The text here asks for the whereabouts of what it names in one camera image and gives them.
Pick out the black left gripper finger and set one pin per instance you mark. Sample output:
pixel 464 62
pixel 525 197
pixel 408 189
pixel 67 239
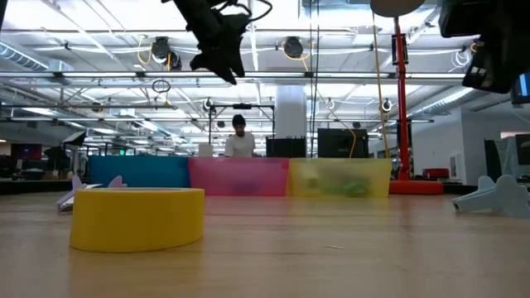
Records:
pixel 236 58
pixel 215 68

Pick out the teal stapler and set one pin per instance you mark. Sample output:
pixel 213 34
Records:
pixel 339 186

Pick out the large yellow tape roll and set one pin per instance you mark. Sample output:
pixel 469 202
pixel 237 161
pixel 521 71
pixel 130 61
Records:
pixel 136 219

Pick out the lavender staple remover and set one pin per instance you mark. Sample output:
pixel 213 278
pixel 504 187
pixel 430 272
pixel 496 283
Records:
pixel 71 198

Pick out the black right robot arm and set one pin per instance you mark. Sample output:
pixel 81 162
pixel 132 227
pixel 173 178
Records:
pixel 468 16

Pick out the light blue staple remover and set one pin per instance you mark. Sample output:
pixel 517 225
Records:
pixel 480 198

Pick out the computer monitor with blue screen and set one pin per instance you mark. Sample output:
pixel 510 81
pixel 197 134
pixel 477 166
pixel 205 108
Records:
pixel 522 89

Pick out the white square pillar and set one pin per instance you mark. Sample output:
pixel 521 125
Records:
pixel 291 111

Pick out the person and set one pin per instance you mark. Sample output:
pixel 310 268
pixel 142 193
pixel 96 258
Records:
pixel 240 145

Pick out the black screen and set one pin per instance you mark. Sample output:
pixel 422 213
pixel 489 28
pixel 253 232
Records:
pixel 523 149

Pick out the small black equipment case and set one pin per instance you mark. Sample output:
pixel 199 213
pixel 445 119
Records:
pixel 285 147

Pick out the pink translucent plastic bin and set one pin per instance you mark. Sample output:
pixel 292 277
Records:
pixel 215 176

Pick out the red box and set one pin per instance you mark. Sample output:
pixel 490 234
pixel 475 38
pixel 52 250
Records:
pixel 435 173

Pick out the blue plastic bin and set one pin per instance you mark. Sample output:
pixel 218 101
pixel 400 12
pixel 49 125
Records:
pixel 138 171

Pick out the large black equipment case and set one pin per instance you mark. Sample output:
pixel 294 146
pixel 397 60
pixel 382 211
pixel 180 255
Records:
pixel 335 142

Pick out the red-orange floor stand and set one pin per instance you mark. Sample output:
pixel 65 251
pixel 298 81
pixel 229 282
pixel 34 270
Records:
pixel 414 187

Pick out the black studio light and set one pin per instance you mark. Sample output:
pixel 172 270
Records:
pixel 75 137

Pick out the yellow translucent plastic bin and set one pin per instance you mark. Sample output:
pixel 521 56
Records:
pixel 372 178

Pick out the maroon panel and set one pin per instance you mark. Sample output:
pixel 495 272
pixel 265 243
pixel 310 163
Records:
pixel 26 151

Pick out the black metal frame rig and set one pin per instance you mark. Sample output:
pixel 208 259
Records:
pixel 242 106

